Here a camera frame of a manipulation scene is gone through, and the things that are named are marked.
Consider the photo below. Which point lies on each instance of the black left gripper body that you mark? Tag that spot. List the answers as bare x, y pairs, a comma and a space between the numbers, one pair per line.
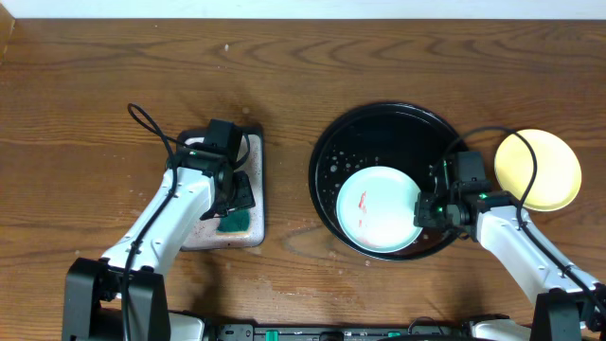
241, 192

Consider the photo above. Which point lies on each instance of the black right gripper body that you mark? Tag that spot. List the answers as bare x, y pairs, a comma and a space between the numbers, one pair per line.
432, 213

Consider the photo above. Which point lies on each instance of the green yellow sponge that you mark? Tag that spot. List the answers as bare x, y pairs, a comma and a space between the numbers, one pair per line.
235, 223

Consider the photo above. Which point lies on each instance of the mint green plate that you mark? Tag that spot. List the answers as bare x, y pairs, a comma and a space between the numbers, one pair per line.
375, 209

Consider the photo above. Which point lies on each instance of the yellow plate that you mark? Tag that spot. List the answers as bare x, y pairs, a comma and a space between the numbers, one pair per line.
558, 178

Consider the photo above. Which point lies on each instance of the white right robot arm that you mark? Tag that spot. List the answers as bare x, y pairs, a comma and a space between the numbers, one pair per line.
566, 299

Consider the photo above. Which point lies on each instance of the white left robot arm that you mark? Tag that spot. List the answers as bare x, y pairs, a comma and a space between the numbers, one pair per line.
123, 294

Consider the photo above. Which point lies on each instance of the rectangular pink sponge tray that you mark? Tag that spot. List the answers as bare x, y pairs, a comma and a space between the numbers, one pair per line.
255, 166

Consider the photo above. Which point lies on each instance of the round black tray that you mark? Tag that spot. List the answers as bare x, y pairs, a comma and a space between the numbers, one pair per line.
401, 136

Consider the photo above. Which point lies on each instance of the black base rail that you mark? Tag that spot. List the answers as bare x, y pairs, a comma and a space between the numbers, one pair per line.
241, 331

